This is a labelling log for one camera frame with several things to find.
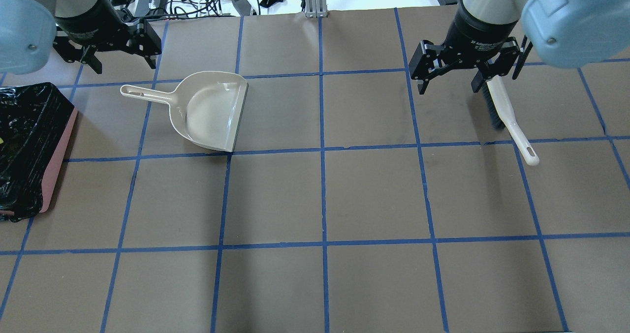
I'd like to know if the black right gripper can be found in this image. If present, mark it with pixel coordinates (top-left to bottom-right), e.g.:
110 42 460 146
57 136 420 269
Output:
409 11 522 95

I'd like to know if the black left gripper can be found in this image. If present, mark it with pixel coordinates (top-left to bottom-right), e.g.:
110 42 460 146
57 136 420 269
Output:
53 0 162 74

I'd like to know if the beige hand brush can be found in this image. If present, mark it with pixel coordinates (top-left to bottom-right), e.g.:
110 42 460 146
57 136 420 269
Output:
481 77 540 166

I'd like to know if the beige plastic dustpan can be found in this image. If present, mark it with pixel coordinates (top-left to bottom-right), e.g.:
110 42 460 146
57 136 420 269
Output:
120 71 249 153

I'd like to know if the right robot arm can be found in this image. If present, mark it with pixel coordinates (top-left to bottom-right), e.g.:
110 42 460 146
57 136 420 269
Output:
409 0 630 94

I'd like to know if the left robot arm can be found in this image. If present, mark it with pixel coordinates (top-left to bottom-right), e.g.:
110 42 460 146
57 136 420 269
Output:
0 0 162 75

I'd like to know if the bin with black bag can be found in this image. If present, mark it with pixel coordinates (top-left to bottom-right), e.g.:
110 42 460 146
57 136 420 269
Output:
0 82 74 222

